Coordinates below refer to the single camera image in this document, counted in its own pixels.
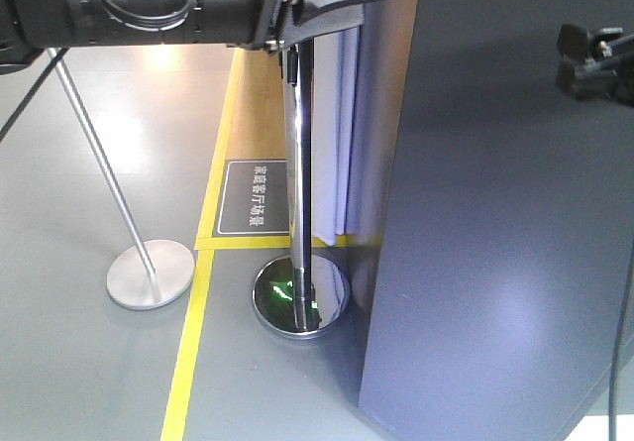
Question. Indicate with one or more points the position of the fridge door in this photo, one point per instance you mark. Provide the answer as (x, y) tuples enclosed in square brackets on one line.
[(508, 231)]

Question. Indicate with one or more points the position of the matte silver stanchion post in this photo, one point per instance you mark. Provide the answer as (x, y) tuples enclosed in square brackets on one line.
[(153, 273)]

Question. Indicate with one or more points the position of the black floor sign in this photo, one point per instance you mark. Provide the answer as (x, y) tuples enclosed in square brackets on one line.
[(253, 199)]

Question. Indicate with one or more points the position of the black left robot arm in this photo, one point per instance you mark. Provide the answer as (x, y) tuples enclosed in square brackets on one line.
[(28, 27)]

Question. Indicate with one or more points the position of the white panelled cabinet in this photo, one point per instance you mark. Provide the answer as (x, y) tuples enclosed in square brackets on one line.
[(334, 95)]

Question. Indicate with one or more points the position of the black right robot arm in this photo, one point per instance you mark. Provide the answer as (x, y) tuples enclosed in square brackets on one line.
[(595, 63)]

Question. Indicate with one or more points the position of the chrome polished stanchion post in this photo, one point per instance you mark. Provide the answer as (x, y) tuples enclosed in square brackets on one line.
[(301, 295)]

